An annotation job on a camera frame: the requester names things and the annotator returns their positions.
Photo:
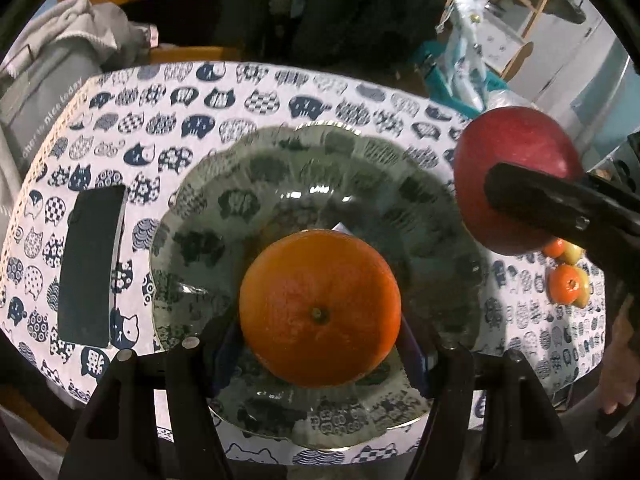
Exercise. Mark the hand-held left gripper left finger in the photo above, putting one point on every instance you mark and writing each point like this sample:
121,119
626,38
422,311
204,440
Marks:
225,355

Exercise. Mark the wooden shelf rack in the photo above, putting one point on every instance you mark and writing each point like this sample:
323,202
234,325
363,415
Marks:
535,0

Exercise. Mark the black phone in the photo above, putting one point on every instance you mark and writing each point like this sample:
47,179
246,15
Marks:
90,260

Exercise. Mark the printed plastic bag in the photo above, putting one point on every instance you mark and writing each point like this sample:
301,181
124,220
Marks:
465,45

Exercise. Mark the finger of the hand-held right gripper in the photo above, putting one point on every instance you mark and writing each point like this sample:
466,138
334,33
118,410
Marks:
530,195

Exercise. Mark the large orange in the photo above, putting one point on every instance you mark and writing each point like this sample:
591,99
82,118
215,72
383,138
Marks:
320,285

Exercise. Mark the white appliance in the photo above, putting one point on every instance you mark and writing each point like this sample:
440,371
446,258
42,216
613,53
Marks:
575,70

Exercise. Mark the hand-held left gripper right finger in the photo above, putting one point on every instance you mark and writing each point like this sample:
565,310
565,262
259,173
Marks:
412,360

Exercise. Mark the cat-print tablecloth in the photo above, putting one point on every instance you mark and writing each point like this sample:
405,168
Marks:
150,110

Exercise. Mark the clear glass plate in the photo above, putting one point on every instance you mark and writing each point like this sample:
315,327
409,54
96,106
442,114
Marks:
300,185

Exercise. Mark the red apple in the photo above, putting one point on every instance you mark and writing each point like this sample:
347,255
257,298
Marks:
515,140

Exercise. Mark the person's right hand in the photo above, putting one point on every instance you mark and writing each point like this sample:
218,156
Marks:
620,360

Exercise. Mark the wooden bench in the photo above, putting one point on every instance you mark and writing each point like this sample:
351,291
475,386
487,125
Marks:
190,55

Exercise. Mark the grey fabric bag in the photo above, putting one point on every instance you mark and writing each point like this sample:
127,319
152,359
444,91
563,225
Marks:
45,90

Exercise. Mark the dark hanging coats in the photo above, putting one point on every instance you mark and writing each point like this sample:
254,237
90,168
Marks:
325,5

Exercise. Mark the grey cloth pile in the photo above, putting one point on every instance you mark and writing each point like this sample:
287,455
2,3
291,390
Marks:
75,20

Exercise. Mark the small yellow fruit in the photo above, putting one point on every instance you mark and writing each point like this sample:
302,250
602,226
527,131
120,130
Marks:
585,292
574,254

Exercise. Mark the clear plastic bag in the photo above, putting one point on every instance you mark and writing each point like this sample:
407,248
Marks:
505,97

